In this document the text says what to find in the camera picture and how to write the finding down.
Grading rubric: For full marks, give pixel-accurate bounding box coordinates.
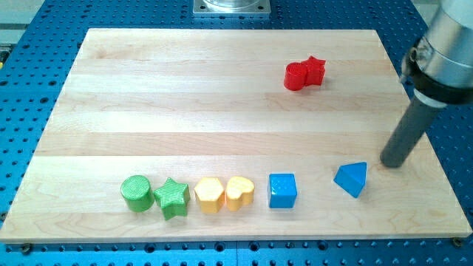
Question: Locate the blue triangle block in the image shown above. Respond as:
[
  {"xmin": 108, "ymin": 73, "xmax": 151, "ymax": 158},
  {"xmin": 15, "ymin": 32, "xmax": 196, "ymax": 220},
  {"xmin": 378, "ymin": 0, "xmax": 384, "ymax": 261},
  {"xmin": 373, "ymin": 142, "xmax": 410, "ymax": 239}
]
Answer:
[{"xmin": 333, "ymin": 162, "xmax": 367, "ymax": 198}]

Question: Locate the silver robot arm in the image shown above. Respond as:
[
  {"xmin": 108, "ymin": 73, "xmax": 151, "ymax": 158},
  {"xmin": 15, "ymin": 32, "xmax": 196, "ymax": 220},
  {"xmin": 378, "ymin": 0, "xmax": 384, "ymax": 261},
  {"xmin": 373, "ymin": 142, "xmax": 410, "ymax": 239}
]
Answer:
[{"xmin": 401, "ymin": 0, "xmax": 472, "ymax": 104}]

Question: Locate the blue cube block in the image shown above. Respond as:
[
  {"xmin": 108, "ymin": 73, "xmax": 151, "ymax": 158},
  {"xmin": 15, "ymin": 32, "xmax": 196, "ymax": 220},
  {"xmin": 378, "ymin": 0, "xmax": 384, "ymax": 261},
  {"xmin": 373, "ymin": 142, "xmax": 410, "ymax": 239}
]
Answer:
[{"xmin": 268, "ymin": 173, "xmax": 298, "ymax": 208}]

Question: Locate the yellow heart block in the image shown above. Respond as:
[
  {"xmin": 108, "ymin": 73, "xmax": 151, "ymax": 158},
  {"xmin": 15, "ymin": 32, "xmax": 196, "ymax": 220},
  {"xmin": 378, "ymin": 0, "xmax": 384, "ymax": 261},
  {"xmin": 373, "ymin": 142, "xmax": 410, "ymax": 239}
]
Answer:
[{"xmin": 225, "ymin": 176, "xmax": 255, "ymax": 211}]

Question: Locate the yellow hexagon block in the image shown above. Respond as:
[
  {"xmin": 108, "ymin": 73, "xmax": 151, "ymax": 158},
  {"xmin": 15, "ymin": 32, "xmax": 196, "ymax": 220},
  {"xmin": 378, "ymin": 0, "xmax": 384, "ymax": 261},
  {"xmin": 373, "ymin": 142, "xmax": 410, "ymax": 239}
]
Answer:
[{"xmin": 194, "ymin": 177, "xmax": 225, "ymax": 214}]

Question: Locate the red cylinder block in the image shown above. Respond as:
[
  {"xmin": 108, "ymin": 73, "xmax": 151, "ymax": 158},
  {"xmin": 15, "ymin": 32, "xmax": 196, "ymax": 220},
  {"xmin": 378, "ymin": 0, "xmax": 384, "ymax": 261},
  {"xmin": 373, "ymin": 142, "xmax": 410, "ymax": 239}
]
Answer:
[{"xmin": 284, "ymin": 62, "xmax": 307, "ymax": 91}]

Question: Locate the green star block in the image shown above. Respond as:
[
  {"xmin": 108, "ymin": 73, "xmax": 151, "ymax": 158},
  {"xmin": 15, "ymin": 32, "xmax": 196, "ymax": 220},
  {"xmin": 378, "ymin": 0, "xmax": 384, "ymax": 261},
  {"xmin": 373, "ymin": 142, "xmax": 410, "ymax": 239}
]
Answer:
[{"xmin": 153, "ymin": 177, "xmax": 191, "ymax": 220}]

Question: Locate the red star block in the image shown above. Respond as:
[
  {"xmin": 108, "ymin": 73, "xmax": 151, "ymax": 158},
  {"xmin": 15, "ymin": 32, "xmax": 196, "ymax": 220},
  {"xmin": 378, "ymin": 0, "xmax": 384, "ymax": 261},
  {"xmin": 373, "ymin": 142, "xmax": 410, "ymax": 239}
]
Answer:
[{"xmin": 302, "ymin": 55, "xmax": 326, "ymax": 86}]

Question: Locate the green cylinder block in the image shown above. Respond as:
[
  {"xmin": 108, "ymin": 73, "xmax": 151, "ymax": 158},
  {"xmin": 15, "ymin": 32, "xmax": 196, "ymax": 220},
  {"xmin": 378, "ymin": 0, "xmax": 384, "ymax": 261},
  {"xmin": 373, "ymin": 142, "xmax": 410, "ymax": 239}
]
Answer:
[{"xmin": 120, "ymin": 175, "xmax": 154, "ymax": 212}]

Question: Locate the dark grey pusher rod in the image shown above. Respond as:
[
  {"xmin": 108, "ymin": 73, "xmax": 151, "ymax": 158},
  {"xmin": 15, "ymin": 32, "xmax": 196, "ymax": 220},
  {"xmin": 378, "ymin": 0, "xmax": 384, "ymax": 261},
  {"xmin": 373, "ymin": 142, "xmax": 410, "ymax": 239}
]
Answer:
[{"xmin": 380, "ymin": 89, "xmax": 447, "ymax": 168}]

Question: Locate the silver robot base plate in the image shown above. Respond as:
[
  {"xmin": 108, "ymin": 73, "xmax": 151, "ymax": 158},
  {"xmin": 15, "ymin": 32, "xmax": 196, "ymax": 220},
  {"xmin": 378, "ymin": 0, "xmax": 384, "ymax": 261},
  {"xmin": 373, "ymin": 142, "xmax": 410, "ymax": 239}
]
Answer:
[{"xmin": 193, "ymin": 0, "xmax": 271, "ymax": 15}]

